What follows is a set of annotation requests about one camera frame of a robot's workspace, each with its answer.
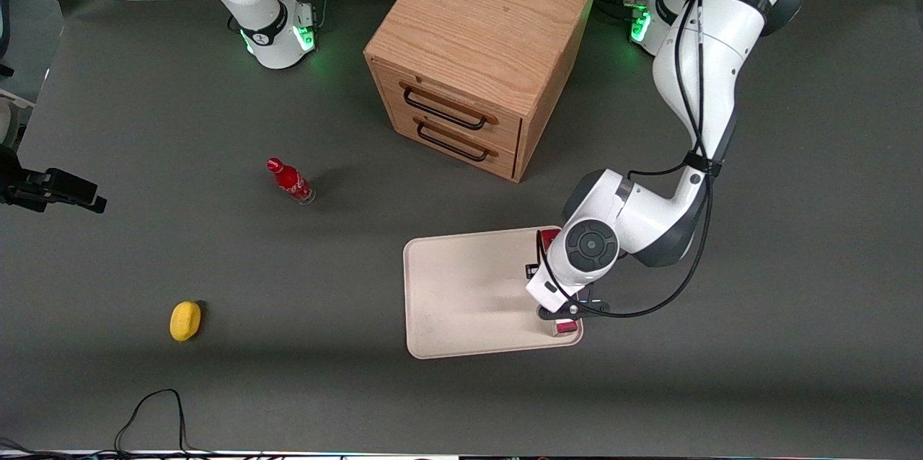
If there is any black looped table cable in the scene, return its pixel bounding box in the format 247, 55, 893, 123
114, 389, 217, 460

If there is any black hanging strap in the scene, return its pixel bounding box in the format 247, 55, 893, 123
0, 0, 24, 79

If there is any wooden drawer cabinet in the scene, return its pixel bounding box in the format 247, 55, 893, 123
363, 0, 601, 183

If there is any red cookie box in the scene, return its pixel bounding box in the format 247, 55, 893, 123
539, 228, 581, 337

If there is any beige plastic tray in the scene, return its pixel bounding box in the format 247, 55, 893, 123
402, 226, 584, 360

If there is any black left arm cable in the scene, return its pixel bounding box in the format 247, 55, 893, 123
535, 0, 725, 322

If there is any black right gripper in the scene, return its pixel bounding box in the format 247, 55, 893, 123
0, 146, 108, 215

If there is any yellow lemon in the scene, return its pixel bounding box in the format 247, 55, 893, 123
169, 301, 203, 342

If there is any black drawer handle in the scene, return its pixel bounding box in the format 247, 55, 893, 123
414, 117, 499, 162
399, 81, 499, 132

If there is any wooden drawer front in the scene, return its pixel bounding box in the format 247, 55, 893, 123
374, 58, 523, 155
389, 103, 520, 180

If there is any white object at edge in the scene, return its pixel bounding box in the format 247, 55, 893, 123
0, 89, 35, 147

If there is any red cola bottle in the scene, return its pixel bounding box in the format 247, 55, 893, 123
266, 157, 317, 205

